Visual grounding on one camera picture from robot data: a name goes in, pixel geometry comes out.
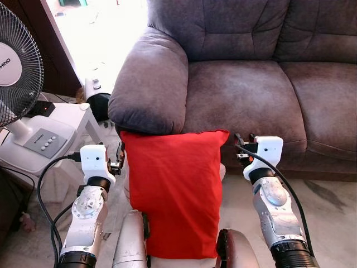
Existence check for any red pillow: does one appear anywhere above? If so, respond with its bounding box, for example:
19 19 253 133
120 130 230 260

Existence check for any grey-brown fabric sofa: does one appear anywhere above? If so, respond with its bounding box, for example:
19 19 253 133
108 0 357 182

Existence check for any black and white appliance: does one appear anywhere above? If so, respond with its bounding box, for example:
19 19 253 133
84 77 112 122

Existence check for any white side table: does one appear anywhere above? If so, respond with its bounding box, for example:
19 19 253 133
0 100 105 190

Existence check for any silver left robot leg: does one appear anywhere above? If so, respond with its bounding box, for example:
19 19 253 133
112 209 150 268

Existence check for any silver robot leg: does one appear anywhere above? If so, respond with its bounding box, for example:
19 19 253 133
112 209 150 268
216 228 260 268

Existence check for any black power adapter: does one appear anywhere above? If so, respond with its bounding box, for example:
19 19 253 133
27 100 56 118

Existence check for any silver right robot leg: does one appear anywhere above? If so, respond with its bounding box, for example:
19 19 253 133
216 228 260 268

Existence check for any brown armchair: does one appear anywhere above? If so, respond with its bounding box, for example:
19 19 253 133
0 167 28 246

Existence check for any white table fan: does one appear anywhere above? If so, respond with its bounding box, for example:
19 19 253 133
0 3 77 175

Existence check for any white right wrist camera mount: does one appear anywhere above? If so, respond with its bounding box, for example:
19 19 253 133
243 136 284 180

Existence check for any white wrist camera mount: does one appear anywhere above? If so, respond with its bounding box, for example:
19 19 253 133
80 144 117 188
243 136 284 180

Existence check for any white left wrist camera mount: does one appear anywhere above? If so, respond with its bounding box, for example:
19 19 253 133
80 144 117 188

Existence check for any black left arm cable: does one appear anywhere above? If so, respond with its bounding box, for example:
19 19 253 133
36 152 84 263

